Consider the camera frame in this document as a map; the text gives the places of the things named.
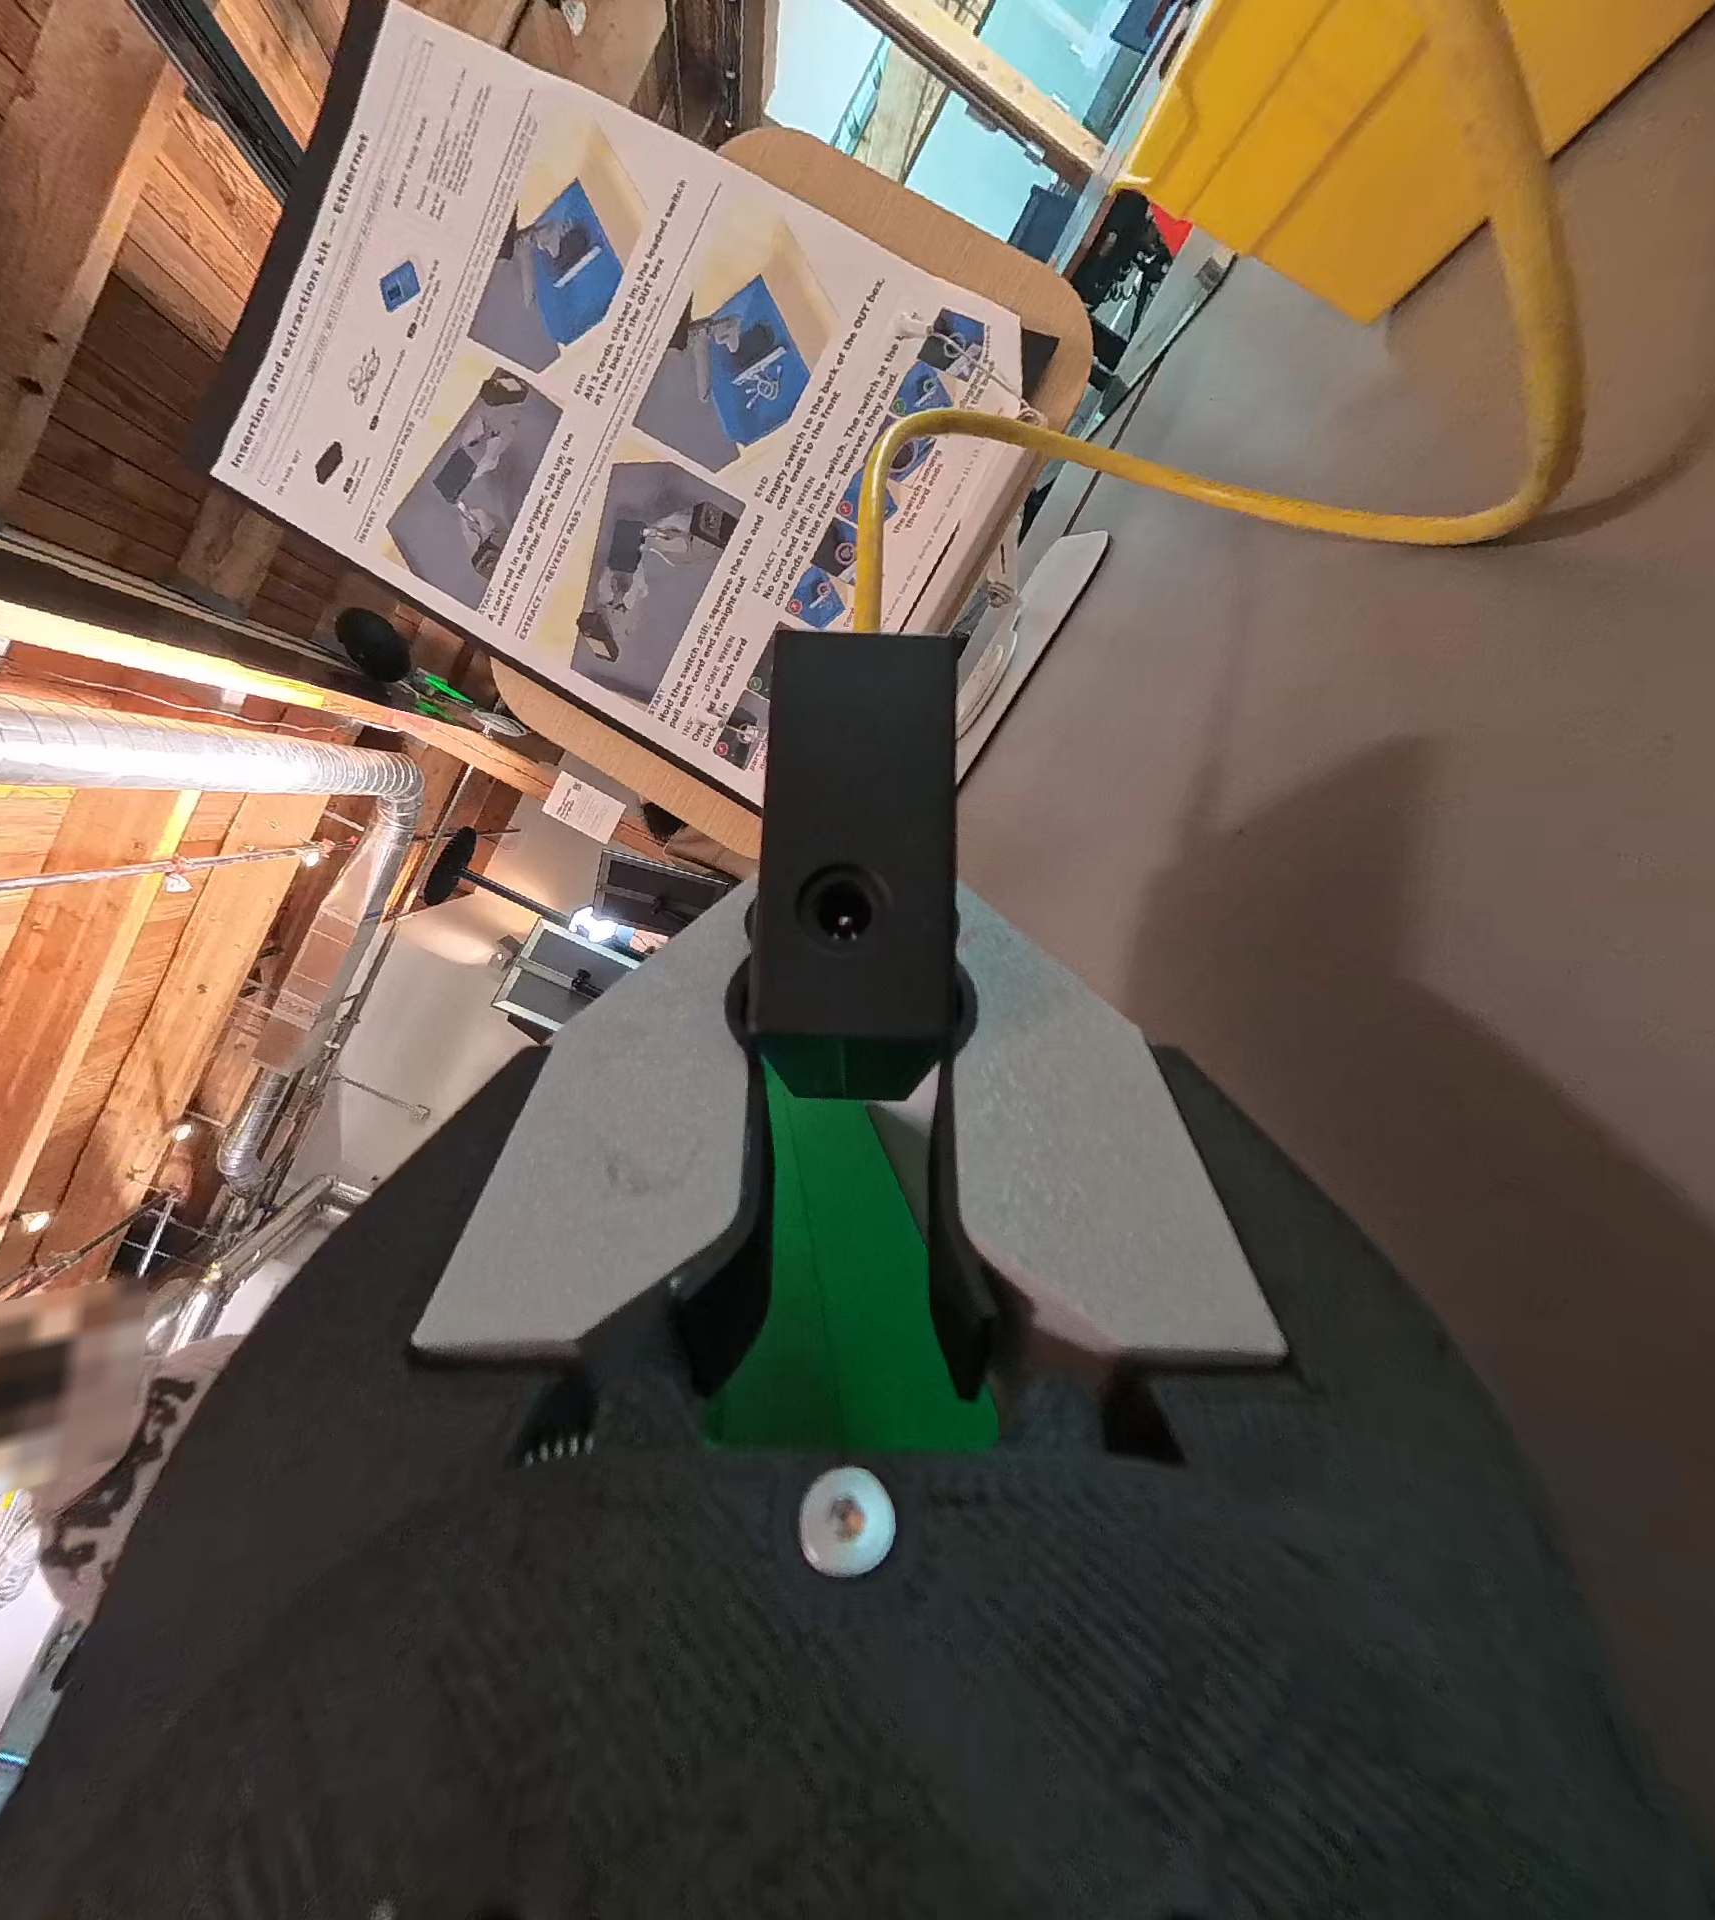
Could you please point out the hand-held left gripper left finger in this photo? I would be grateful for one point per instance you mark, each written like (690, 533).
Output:
(602, 1184)

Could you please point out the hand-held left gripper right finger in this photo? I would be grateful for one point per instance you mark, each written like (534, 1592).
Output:
(1097, 1201)

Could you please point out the green plastic bin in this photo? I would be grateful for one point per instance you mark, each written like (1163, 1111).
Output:
(827, 1274)

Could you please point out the black network switch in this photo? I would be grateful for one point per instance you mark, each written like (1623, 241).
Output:
(857, 781)

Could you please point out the yellow plastic bin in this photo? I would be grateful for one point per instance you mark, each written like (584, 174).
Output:
(1321, 135)

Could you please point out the small white card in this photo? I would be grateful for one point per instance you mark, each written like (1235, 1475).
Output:
(580, 803)

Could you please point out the white stand base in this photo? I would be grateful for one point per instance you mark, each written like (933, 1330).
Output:
(1051, 601)

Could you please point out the printed instruction sheet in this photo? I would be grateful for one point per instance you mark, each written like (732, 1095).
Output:
(496, 375)

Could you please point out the wooden display board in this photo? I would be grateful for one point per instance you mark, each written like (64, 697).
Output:
(947, 224)

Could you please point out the silver air duct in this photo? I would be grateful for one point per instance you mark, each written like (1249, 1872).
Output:
(122, 743)

